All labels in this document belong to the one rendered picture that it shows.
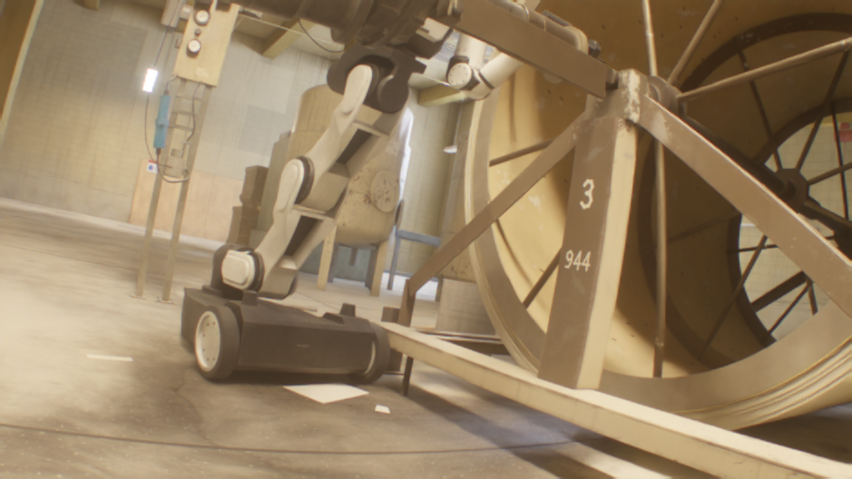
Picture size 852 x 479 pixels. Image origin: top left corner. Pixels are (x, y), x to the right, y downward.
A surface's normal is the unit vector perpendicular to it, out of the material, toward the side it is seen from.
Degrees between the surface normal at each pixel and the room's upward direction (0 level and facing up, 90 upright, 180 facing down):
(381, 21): 160
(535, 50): 90
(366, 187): 90
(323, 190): 124
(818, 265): 90
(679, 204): 91
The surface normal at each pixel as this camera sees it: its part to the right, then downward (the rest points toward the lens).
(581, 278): -0.83, -0.18
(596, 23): 0.26, 0.70
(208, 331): -0.68, -0.18
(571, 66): 0.52, 0.04
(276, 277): 0.56, 0.51
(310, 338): 0.71, 0.07
